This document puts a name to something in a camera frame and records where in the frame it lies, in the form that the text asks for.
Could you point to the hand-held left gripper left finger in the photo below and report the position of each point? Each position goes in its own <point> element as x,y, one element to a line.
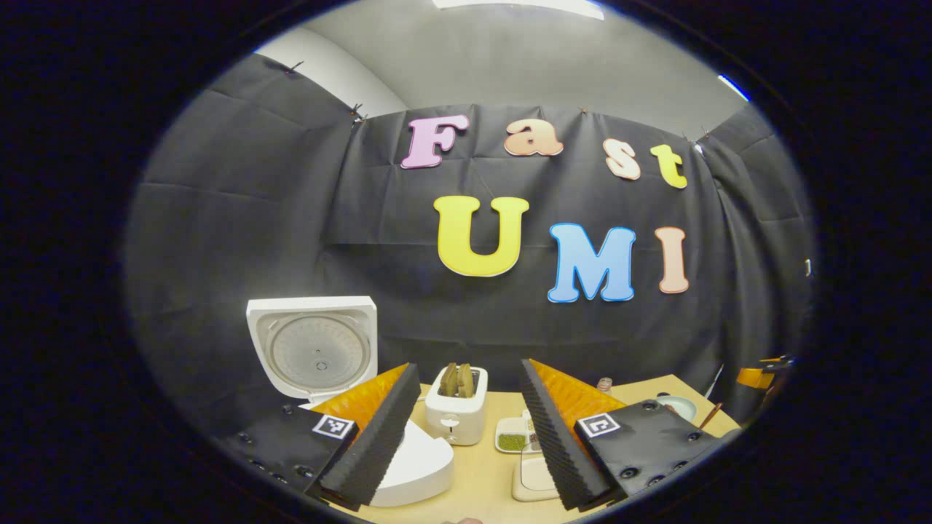
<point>378,437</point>

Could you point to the white toaster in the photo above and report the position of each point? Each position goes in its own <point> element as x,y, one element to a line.
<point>455,418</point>

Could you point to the pale green plate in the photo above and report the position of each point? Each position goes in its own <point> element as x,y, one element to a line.
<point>684,407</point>

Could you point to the brown wooden spoon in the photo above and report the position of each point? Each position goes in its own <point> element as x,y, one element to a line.
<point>711,416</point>

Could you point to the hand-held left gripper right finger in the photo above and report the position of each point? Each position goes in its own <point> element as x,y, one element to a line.
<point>557,437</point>

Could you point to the brown bread slice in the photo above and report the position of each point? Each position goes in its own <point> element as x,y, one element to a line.
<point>466,380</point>
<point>448,380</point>

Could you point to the white rice cooker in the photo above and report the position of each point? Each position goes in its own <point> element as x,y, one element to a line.
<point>313,349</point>

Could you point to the small ceiling light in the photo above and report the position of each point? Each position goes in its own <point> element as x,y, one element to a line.
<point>734,87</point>

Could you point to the clear tray of white rice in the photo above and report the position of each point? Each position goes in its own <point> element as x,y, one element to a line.
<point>531,480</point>

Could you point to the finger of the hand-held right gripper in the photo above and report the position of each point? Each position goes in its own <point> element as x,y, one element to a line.
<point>753,378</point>

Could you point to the white divided bean dish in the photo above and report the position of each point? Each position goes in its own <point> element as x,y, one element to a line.
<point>512,440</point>

